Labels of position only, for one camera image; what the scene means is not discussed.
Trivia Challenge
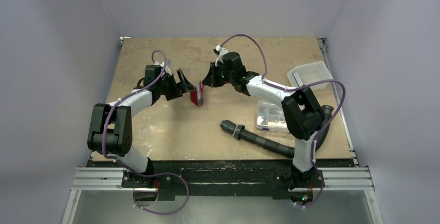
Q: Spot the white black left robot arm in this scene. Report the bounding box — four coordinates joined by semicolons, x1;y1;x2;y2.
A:
87;64;197;187

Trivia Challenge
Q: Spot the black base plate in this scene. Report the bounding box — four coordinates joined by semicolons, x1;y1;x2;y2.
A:
121;160;325;201

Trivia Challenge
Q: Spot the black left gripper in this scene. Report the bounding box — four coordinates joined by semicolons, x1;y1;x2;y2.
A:
157;70;195;101

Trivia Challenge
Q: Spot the red leather card holder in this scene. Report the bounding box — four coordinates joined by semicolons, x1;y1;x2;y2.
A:
190;81;204;107

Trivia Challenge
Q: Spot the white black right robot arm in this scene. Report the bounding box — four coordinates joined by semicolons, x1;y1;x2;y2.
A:
202;48;325;186

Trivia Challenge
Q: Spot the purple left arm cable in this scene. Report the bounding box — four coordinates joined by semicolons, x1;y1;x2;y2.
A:
101;50;190;216

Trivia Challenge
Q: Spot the black corrugated hose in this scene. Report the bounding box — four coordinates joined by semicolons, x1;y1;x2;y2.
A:
219;105;335;159

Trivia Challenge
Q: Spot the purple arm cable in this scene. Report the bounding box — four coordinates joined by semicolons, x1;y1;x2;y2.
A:
214;33;347;209
101;50;190;216

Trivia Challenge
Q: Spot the white plastic tray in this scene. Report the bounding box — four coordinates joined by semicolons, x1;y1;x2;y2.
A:
286;61;333;87

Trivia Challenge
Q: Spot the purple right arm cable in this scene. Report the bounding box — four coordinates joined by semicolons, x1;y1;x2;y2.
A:
214;33;347;209

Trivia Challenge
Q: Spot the clear plastic screw box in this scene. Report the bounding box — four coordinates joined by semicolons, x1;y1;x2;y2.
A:
256;100;289;133

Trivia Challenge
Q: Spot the aluminium frame rail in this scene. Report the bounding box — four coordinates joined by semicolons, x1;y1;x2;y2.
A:
72;167;374;191

